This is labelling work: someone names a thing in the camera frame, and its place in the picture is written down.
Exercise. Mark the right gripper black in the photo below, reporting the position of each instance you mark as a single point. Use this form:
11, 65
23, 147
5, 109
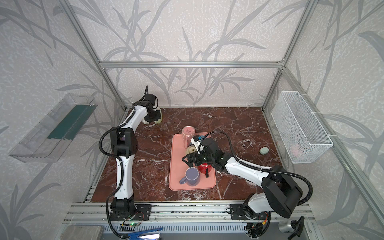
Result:
195, 157

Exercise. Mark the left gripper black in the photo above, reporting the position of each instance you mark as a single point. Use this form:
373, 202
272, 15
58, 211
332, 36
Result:
153, 117

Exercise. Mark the light green mug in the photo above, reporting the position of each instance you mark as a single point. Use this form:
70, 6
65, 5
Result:
159, 116

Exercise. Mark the pink plastic tray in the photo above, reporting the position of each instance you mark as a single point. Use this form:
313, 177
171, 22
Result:
178, 169

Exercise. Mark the white mug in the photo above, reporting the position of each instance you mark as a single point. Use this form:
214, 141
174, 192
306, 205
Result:
146, 121

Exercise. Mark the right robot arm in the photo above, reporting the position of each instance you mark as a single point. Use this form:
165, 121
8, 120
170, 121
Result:
282, 192

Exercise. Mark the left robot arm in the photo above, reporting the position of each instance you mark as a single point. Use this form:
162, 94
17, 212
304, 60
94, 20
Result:
121, 143

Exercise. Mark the red mug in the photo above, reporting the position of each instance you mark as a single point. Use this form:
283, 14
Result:
205, 169

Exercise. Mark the pink mug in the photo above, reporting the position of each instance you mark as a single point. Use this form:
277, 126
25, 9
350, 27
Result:
188, 132

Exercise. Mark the lavender mug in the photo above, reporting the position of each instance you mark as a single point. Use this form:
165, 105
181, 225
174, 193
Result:
191, 178

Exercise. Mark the beige teapot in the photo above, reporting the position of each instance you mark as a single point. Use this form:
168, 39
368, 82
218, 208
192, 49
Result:
191, 150

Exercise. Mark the pale green soap bar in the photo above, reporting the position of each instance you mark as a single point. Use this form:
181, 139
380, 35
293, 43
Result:
264, 150

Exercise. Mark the pink item in basket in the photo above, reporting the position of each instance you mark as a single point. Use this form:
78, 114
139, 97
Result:
297, 151

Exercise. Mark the silver black clamp device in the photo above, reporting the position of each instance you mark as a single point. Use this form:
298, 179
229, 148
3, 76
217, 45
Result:
293, 227

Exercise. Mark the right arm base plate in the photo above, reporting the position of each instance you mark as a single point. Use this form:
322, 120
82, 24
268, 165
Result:
238, 213

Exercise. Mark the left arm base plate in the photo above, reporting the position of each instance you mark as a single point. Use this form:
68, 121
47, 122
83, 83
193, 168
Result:
143, 214

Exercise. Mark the white wire basket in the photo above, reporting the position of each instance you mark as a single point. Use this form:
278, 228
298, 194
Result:
298, 125

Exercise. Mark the blue handled tool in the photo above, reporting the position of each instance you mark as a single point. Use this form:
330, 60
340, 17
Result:
153, 234

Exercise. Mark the clear plastic wall shelf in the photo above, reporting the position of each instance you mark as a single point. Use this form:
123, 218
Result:
50, 138

